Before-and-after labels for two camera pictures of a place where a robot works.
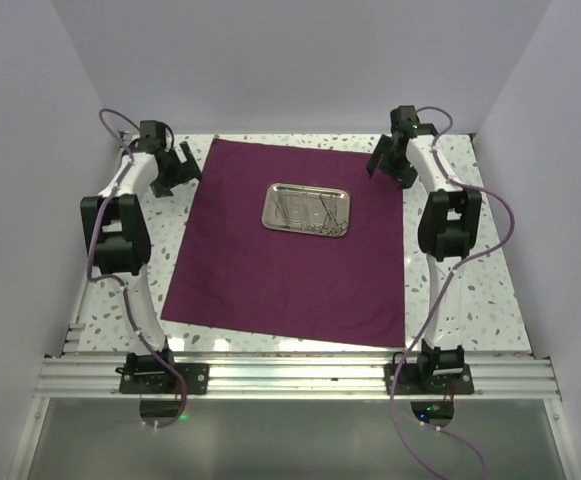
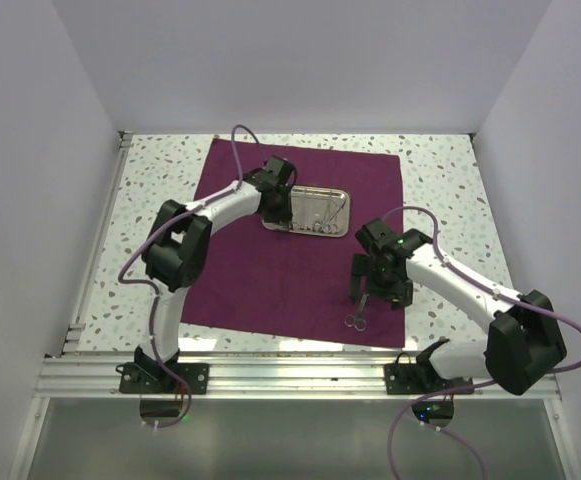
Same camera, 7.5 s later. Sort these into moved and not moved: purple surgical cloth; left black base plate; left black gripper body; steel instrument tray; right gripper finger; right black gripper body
Moved: right black gripper body; left black gripper body; right gripper finger
Not moved: steel instrument tray; left black base plate; purple surgical cloth
